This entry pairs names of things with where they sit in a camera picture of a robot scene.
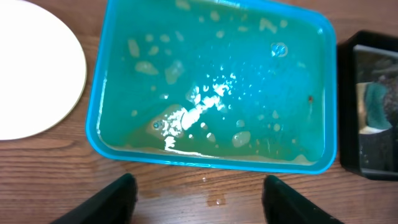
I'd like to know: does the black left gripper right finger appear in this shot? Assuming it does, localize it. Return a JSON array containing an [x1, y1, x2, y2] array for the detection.
[[262, 175, 342, 224]]

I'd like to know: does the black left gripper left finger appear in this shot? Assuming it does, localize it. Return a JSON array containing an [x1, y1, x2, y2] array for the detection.
[[52, 174, 138, 224]]

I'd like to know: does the yellow green scrubbing sponge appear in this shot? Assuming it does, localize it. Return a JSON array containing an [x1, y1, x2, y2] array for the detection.
[[356, 82, 392, 134]]

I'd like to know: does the white plate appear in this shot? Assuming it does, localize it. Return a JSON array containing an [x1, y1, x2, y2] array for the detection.
[[1, 0, 87, 140]]

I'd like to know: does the teal plastic tray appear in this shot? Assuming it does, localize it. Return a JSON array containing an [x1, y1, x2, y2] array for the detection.
[[85, 0, 337, 174]]

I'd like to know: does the black soapy water tray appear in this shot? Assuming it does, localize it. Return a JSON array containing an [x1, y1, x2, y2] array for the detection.
[[337, 30, 397, 181]]

